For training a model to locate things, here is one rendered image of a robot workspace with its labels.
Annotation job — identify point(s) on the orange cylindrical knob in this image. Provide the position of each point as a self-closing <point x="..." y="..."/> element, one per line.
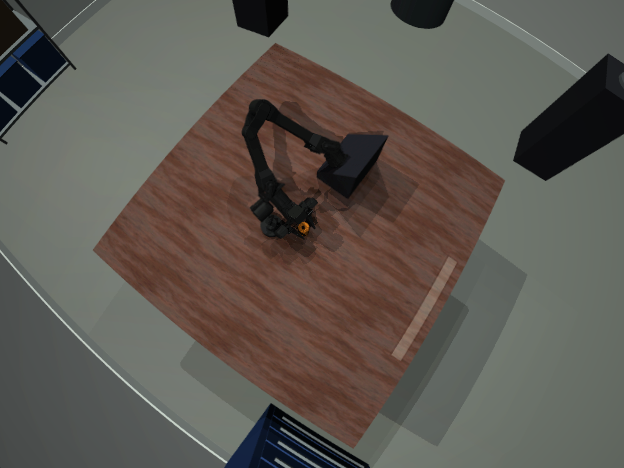
<point x="303" y="228"/>

